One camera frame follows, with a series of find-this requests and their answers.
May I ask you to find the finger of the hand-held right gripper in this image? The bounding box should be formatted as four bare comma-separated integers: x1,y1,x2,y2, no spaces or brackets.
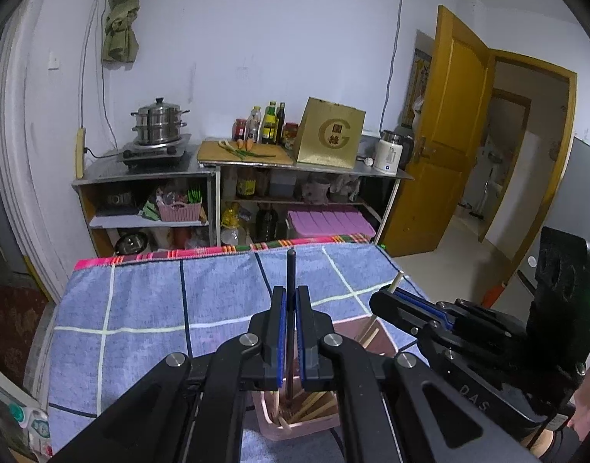
394,286,513,339
369,289,470,362

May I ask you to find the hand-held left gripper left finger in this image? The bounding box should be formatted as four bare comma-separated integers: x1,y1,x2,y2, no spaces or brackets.
49,286,288,463

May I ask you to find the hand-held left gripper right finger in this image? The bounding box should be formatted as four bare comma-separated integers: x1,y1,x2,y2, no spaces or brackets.
295,286,539,463

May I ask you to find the black chopstick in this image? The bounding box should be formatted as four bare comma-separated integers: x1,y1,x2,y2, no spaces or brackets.
288,249,296,399

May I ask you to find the pink utensil holder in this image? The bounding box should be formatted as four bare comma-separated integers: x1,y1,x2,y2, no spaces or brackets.
251,318,397,444

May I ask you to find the person's right hand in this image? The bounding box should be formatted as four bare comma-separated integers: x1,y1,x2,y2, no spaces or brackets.
568,379,590,439

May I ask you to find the pink storage box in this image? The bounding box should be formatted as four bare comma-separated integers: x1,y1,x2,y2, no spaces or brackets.
286,205,377,241

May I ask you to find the yellow oil bottle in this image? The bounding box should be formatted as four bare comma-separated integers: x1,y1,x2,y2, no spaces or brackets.
221,203,242,247

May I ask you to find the blue plaid blanket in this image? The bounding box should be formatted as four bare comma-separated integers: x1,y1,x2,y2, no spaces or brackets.
46,234,436,463

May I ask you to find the pink mug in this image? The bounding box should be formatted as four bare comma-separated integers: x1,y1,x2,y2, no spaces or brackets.
302,176,332,204

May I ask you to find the grey plastic container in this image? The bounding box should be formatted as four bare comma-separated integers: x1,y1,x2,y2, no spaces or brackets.
268,170,297,198

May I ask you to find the wide steel shelf table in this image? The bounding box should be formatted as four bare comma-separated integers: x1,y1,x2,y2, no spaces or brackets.
197,137,415,247

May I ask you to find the white electric kettle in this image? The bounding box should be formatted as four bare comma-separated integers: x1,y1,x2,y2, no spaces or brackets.
372,130,404,176

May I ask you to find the yellow wooden door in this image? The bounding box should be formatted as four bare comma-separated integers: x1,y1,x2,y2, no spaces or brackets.
379,5,496,257

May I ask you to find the pink plastic basket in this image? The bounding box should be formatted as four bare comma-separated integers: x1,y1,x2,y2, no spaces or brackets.
157,200,202,223

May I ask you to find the dark metal jug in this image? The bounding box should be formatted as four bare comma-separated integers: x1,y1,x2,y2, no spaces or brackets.
394,124,415,157

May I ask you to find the steel bowl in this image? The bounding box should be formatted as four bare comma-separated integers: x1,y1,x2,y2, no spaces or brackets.
114,231,151,255

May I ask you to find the green onion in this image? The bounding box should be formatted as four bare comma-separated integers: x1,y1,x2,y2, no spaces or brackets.
219,140,276,159

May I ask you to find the gold cardboard box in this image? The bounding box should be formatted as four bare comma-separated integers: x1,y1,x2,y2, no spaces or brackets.
295,97,366,169

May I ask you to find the wooden cutting board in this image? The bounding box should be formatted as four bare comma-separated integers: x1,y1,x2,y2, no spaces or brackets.
197,140,295,165

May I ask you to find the clear plastic bottle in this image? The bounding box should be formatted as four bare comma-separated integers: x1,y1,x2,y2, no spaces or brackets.
246,106,262,143

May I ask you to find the green yellow-label bottle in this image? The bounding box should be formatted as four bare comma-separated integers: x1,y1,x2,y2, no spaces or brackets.
261,101,278,144

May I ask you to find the steel stove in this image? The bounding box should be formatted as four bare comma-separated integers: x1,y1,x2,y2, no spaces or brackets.
116,134,192,169

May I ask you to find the small steel shelf table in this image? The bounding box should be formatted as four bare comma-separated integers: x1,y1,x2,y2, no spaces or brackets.
72,157,219,257

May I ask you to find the steel steamer pot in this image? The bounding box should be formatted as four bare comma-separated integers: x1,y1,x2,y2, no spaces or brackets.
130,97,190,145

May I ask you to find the red patterned rug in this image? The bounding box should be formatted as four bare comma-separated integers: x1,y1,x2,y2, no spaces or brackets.
0,284,49,387

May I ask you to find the beige power strip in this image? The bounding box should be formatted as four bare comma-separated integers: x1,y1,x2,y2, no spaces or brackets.
75,128,86,179

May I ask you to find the green hanging cloth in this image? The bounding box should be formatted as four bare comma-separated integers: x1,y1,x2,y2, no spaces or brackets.
101,0,144,63

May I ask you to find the yellow door frame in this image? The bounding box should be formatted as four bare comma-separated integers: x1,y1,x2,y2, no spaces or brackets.
488,48,578,290

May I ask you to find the wall calendar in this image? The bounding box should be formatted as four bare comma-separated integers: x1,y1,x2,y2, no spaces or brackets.
406,48,432,126

